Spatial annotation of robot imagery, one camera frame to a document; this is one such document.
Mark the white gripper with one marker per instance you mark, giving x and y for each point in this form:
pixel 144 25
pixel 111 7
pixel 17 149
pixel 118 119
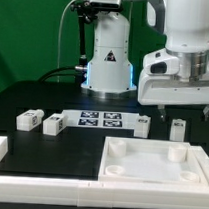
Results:
pixel 171 78

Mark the white square table top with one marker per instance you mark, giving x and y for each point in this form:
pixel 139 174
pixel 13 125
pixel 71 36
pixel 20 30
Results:
pixel 147 160

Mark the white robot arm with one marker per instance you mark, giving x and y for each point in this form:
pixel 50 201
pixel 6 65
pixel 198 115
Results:
pixel 157 49

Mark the white sheet with AprilTags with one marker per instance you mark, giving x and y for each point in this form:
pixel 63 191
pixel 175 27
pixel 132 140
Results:
pixel 100 119

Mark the white U-shaped obstacle frame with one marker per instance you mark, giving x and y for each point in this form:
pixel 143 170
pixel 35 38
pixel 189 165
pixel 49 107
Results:
pixel 108 194

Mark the black camera on mount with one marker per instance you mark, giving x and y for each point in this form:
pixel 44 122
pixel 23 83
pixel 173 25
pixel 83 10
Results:
pixel 94 6

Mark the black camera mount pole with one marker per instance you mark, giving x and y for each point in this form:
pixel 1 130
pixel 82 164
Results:
pixel 82 55

